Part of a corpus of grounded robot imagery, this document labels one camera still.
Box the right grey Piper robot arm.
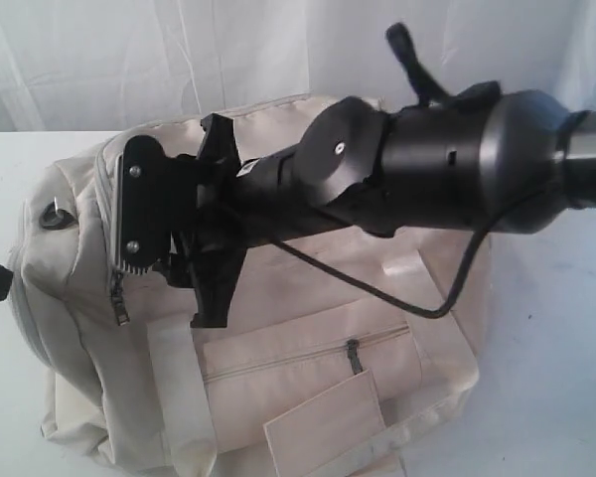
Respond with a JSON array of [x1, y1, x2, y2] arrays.
[[164, 90, 596, 328]]

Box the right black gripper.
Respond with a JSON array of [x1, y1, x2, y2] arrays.
[[168, 113, 328, 329]]

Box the right wrist camera with heatsink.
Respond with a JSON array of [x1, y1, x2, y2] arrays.
[[112, 135, 174, 275]]

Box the beige duffel bag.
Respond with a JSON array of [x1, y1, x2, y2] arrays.
[[5, 92, 496, 477]]

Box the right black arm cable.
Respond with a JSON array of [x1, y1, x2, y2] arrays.
[[272, 22, 547, 319]]

